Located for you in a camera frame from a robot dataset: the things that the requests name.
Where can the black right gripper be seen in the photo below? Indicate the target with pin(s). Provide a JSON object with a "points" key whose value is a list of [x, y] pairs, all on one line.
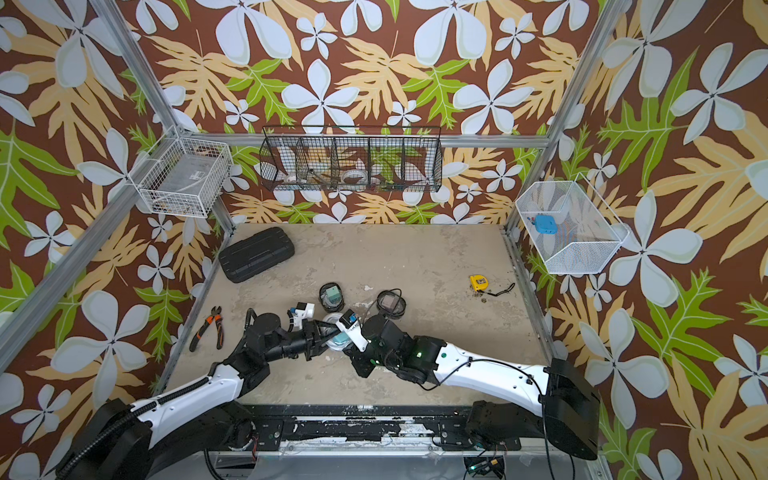
{"points": [[363, 369]]}

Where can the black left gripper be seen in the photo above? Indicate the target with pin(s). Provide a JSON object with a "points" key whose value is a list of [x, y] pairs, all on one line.
{"points": [[314, 337]]}

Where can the mint green charger plug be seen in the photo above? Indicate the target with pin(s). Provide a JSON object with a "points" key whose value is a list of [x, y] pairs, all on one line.
{"points": [[333, 295]]}

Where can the teal charger plug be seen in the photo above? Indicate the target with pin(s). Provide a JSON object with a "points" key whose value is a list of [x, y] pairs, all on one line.
{"points": [[339, 342]]}

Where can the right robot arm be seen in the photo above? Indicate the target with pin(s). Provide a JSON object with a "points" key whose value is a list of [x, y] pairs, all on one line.
{"points": [[554, 402]]}

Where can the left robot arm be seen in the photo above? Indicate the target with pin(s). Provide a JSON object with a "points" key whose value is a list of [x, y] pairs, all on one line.
{"points": [[134, 441]]}

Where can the black ribbed hard case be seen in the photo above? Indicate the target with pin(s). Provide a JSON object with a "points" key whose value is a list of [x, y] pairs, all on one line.
{"points": [[256, 254]]}

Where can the yellow tape measure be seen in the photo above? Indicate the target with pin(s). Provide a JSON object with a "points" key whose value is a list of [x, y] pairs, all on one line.
{"points": [[479, 283]]}

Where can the blue object in basket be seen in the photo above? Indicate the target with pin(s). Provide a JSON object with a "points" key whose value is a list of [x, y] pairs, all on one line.
{"points": [[545, 225]]}

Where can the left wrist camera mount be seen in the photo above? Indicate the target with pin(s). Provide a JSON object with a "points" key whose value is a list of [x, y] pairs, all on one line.
{"points": [[298, 314]]}

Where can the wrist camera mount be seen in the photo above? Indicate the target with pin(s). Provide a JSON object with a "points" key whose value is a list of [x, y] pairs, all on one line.
{"points": [[351, 325], [298, 314]]}

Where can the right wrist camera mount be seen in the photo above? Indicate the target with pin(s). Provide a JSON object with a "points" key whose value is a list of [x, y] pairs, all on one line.
{"points": [[351, 325]]}

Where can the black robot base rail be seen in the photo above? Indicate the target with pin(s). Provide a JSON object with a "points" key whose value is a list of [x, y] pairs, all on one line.
{"points": [[294, 429]]}

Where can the orange handled pliers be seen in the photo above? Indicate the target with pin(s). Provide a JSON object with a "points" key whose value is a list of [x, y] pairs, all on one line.
{"points": [[214, 319]]}

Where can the black wire basket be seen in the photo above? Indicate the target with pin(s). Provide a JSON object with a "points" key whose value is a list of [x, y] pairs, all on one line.
{"points": [[388, 158]]}

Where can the white wire basket left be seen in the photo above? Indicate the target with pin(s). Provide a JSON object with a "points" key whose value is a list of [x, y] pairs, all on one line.
{"points": [[182, 175]]}

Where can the white wire basket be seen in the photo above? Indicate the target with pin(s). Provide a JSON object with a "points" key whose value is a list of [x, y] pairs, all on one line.
{"points": [[182, 175], [590, 232]]}

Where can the white wire basket right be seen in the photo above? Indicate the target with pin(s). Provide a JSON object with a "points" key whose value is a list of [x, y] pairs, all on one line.
{"points": [[590, 232]]}

